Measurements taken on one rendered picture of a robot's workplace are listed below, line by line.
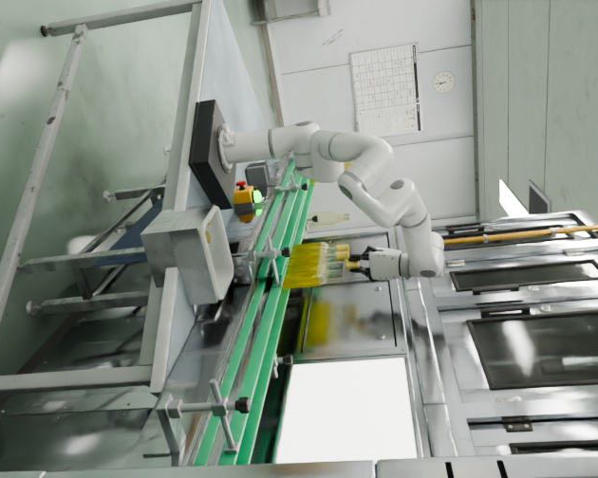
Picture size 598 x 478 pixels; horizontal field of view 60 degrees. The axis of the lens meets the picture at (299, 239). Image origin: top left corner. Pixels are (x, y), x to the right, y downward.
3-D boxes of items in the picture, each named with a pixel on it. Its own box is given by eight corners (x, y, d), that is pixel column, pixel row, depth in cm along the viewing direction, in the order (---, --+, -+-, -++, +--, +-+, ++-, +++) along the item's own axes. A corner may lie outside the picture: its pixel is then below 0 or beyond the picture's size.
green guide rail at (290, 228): (256, 279, 161) (282, 277, 159) (256, 276, 160) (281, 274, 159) (306, 142, 319) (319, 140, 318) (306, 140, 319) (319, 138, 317)
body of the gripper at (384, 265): (408, 273, 171) (375, 272, 175) (405, 245, 167) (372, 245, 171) (403, 284, 165) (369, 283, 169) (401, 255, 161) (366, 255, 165)
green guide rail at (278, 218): (252, 258, 158) (277, 255, 157) (252, 255, 157) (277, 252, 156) (305, 130, 316) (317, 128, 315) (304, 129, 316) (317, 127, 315)
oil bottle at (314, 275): (264, 291, 170) (327, 285, 167) (260, 276, 168) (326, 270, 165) (266, 283, 175) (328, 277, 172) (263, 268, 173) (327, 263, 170)
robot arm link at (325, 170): (352, 128, 146) (358, 182, 153) (309, 121, 166) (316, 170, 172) (325, 136, 143) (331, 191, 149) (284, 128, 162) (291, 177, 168)
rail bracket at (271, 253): (254, 289, 157) (295, 285, 155) (244, 240, 150) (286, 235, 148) (256, 284, 160) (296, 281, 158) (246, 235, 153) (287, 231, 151)
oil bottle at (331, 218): (293, 230, 242) (349, 225, 238) (291, 220, 239) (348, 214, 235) (294, 224, 247) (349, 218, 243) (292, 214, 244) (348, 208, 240)
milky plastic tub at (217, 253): (191, 305, 139) (221, 303, 138) (169, 230, 131) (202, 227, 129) (207, 275, 155) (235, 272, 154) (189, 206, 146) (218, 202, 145)
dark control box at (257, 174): (248, 187, 217) (267, 185, 215) (244, 169, 214) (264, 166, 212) (252, 181, 224) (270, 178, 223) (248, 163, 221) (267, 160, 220)
